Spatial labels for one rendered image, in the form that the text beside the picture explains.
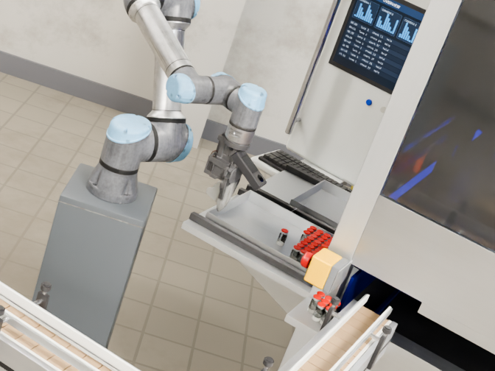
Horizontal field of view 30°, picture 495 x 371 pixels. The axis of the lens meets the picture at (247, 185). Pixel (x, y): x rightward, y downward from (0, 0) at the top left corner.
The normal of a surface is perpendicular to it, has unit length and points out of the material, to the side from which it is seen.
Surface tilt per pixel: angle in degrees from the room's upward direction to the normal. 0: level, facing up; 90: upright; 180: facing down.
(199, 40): 90
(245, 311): 0
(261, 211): 0
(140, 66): 90
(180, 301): 0
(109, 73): 90
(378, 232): 90
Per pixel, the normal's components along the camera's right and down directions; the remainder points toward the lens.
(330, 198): 0.31, -0.87
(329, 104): -0.55, 0.18
